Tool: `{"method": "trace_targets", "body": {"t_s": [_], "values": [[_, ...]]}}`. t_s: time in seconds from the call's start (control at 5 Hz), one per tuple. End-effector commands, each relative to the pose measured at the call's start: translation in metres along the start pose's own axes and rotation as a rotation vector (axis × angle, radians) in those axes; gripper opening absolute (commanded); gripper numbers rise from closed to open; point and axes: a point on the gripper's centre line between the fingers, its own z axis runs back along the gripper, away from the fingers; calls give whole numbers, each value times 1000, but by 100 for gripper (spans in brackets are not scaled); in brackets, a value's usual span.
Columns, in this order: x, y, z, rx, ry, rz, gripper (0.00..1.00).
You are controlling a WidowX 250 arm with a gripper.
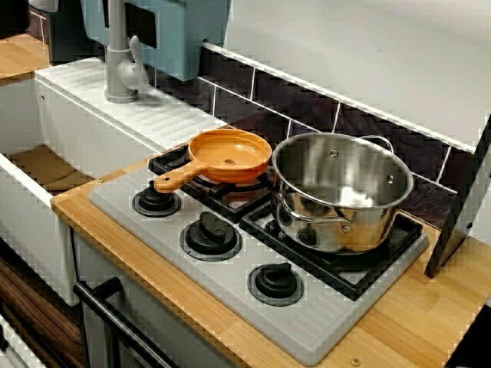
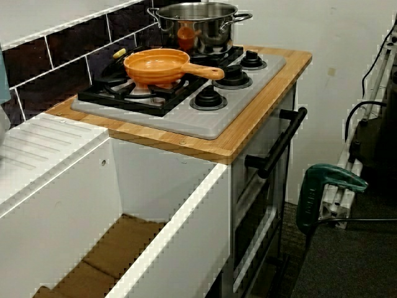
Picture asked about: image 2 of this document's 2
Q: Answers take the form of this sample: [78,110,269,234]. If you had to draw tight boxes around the orange toy frying pan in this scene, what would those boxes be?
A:
[123,48,225,89]

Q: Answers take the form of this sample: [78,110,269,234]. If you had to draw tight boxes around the grey toy stove panel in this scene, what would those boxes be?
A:
[71,51,287,140]

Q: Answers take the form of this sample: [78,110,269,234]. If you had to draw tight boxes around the black stove knob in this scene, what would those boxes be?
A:
[239,50,267,71]
[189,85,228,111]
[212,64,252,89]

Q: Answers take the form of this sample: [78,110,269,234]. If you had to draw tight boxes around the white oven cabinet front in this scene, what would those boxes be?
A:
[229,82,298,298]

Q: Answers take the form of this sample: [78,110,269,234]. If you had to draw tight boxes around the wooden stove countertop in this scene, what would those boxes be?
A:
[45,45,313,165]

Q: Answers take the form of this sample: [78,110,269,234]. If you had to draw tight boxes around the black burner grate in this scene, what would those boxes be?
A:
[77,66,207,118]
[185,45,246,68]

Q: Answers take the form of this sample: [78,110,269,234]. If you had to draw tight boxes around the brown cardboard sheet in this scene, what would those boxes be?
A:
[32,214,167,298]

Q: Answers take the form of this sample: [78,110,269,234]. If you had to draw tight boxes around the green clamp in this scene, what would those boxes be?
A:
[296,163,369,232]

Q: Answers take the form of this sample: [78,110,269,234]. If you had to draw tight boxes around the stainless steel pot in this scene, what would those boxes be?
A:
[147,2,254,56]

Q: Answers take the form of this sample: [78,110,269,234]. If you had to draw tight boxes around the white toy sink basin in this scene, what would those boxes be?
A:
[0,113,233,298]

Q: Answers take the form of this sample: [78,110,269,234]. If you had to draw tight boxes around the black equipment base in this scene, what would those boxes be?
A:
[349,71,397,184]

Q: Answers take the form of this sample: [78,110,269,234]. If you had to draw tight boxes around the dark tiled backsplash panel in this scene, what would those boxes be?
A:
[0,0,177,131]

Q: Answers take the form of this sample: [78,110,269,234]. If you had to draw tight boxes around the teal box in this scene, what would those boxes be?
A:
[0,46,12,106]

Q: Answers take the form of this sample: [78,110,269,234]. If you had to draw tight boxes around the black oven door handle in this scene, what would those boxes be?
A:
[244,107,308,179]

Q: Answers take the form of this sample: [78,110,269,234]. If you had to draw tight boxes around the aluminium frame rail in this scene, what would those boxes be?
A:
[322,46,397,230]

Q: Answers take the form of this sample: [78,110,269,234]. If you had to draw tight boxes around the black looping cable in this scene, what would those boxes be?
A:
[344,101,388,150]

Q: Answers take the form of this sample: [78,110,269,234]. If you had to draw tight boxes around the black clamp cable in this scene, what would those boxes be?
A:
[303,217,397,249]

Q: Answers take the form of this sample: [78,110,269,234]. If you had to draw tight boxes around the black wall cable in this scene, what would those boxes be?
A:
[362,23,397,103]

